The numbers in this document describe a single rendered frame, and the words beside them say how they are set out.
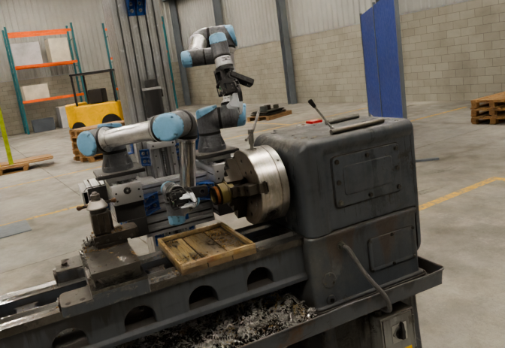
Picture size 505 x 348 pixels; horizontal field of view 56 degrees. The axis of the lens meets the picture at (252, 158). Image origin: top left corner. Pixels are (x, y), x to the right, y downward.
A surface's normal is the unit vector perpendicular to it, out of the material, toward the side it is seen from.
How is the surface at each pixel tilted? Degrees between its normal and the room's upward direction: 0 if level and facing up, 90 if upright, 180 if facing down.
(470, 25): 90
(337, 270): 90
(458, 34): 90
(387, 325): 88
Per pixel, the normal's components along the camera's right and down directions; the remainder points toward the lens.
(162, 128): -0.21, 0.20
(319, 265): 0.41, 0.11
